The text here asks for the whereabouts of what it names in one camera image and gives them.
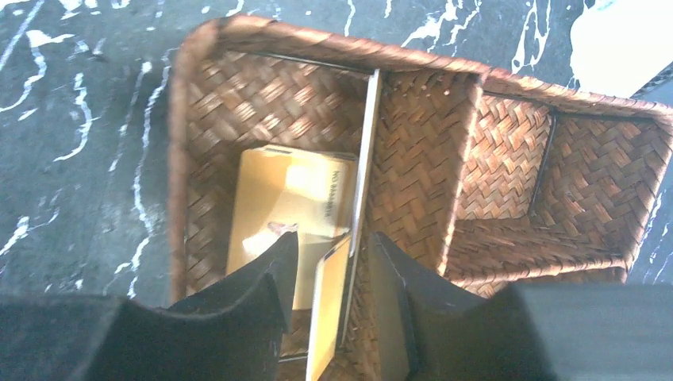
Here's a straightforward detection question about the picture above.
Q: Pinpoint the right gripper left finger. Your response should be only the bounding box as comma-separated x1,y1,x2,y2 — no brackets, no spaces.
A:
1,232,298,380

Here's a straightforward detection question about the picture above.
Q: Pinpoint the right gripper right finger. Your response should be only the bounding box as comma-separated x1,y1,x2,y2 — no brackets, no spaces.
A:
368,232,672,380

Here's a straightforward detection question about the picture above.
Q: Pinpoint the gold credit card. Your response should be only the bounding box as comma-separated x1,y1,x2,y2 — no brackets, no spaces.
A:
226,144,357,310

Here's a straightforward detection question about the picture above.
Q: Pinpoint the brown woven divided basket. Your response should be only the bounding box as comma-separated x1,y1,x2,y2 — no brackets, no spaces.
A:
167,16,672,300

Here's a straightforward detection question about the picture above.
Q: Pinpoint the gold card with stripe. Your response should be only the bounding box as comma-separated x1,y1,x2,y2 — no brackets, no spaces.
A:
305,233,351,381

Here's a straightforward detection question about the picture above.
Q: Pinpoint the gold card lying beneath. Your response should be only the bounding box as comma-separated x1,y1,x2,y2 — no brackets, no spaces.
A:
339,69,383,346

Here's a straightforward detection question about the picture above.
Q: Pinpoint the white small box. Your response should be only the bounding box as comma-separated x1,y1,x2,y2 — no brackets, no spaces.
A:
570,0,672,98

